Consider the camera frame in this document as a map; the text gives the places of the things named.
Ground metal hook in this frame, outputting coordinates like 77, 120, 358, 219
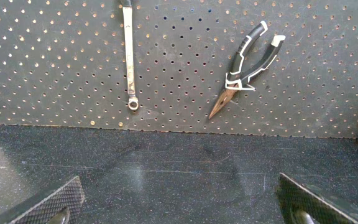
224, 72, 257, 92

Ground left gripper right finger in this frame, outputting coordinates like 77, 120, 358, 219
275, 172, 358, 224

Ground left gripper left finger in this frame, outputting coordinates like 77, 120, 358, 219
0, 175, 86, 224

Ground black and white pliers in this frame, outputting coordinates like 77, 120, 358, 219
208, 20, 287, 121

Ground wrench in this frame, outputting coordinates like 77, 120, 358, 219
121, 0, 140, 111

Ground black pegboard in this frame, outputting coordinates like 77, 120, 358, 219
0, 0, 358, 140

